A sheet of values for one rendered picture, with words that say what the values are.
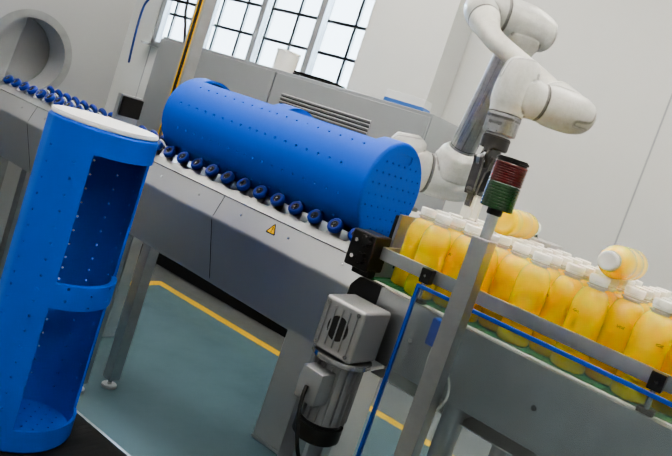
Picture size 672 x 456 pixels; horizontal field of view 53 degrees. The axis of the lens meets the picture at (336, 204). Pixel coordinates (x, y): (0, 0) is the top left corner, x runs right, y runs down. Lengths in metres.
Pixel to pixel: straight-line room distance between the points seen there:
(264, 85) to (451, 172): 1.91
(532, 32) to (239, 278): 1.22
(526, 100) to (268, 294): 0.89
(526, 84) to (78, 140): 1.13
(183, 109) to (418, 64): 2.70
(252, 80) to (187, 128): 1.99
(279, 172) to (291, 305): 0.38
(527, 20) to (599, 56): 2.35
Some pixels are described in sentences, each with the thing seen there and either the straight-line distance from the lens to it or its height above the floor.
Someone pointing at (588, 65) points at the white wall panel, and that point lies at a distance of 4.63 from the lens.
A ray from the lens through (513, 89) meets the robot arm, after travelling 1.78.
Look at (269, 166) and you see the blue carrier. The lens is 1.94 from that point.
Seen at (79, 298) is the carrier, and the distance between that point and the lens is 1.85.
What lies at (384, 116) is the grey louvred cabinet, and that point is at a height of 1.36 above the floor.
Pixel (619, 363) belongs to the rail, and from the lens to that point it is 1.39.
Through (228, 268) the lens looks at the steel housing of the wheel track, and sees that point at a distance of 2.07.
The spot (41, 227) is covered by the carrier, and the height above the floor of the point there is 0.75.
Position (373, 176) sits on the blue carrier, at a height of 1.12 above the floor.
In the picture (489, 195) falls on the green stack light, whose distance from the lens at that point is 1.27.
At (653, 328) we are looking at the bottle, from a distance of 1.39.
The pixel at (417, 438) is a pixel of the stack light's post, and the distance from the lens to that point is 1.37.
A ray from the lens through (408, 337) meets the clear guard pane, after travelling 1.48.
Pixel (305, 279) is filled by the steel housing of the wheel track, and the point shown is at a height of 0.80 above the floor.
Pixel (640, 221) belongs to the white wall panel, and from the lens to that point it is 4.40.
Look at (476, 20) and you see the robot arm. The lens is 2.19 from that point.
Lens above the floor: 1.20
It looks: 6 degrees down
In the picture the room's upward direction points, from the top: 19 degrees clockwise
